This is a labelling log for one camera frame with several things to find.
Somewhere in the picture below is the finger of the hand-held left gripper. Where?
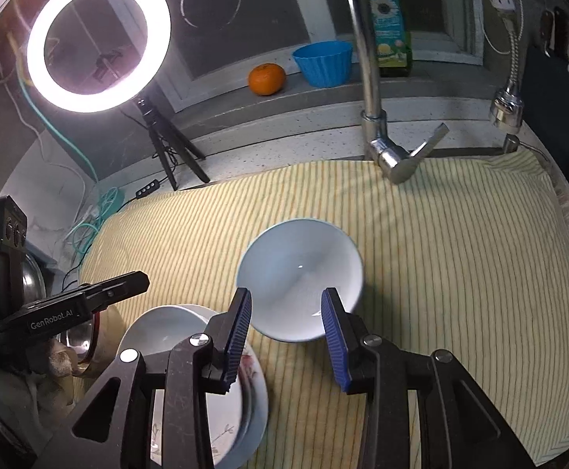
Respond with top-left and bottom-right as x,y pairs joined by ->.
82,270 -> 150,311

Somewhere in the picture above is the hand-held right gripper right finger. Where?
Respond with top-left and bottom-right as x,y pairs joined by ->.
321,287 -> 541,469

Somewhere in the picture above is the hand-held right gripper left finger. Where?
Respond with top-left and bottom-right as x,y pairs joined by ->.
35,287 -> 253,469

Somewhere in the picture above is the large stainless steel bowl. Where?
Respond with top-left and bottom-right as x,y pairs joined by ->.
20,251 -> 48,306

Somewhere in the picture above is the floral print plate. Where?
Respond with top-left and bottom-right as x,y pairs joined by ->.
235,339 -> 269,455

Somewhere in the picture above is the red bowl with steel inside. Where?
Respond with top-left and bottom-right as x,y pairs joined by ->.
57,310 -> 103,377

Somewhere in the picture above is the small light green bowl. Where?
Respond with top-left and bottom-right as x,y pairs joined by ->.
235,219 -> 364,344

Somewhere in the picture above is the person's left hand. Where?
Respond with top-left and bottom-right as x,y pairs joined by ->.
33,339 -> 77,379

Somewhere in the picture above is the yellow striped cloth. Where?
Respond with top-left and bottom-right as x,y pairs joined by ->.
77,149 -> 569,469

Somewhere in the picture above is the black tripod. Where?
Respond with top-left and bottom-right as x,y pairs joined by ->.
135,98 -> 212,191

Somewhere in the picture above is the orange fruit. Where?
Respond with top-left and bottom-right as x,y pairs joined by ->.
248,63 -> 286,97

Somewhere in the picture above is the blue fluted cup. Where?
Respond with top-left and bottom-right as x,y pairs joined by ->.
291,40 -> 353,89

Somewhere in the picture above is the chrome faucet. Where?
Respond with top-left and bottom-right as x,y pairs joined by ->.
345,0 -> 450,185

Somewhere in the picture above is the green dish soap bottle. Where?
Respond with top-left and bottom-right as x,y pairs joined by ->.
365,0 -> 412,78

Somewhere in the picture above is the white cable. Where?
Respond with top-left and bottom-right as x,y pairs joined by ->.
0,44 -> 87,191

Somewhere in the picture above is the teal cable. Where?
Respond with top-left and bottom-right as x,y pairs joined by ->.
16,44 -> 129,255

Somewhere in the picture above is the ring light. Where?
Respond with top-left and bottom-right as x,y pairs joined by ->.
27,0 -> 172,113

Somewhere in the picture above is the chrome sprayer hose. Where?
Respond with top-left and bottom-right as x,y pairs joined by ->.
465,0 -> 526,154

